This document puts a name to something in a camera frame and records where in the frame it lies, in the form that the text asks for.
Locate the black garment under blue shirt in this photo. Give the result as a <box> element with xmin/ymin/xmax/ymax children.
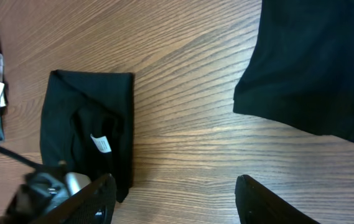
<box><xmin>233</xmin><ymin>0</ymin><xmax>354</xmax><ymax>142</ymax></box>

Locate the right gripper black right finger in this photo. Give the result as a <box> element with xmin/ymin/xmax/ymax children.
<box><xmin>235</xmin><ymin>175</ymin><xmax>319</xmax><ymax>224</ymax></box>

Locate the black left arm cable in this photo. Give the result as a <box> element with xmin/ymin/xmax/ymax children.
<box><xmin>0</xmin><ymin>138</ymin><xmax>45</xmax><ymax>171</ymax></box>

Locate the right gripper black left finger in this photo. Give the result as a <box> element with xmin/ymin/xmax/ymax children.
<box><xmin>32</xmin><ymin>174</ymin><xmax>116</xmax><ymax>224</ymax></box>

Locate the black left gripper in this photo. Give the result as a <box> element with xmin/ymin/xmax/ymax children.
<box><xmin>4</xmin><ymin>161</ymin><xmax>91</xmax><ymax>223</ymax></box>

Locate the black t-shirt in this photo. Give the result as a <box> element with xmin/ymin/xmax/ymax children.
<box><xmin>40</xmin><ymin>70</ymin><xmax>134</xmax><ymax>203</ymax></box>

